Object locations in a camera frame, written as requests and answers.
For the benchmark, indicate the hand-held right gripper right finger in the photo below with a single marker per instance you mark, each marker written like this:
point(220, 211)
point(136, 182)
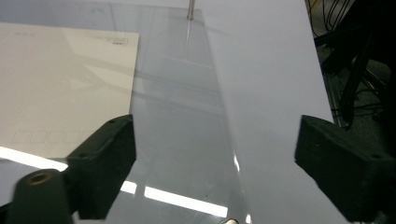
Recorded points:
point(339, 168)

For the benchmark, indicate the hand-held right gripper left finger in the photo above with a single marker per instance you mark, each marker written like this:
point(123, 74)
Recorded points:
point(102, 161)

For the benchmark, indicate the clear acrylic display frame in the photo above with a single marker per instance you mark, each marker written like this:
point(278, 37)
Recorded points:
point(180, 124)

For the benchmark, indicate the white paper sheet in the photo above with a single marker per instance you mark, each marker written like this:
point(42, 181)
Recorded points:
point(62, 87)

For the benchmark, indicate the black metal stand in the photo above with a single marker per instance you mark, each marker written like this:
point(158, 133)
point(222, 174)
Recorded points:
point(355, 81)

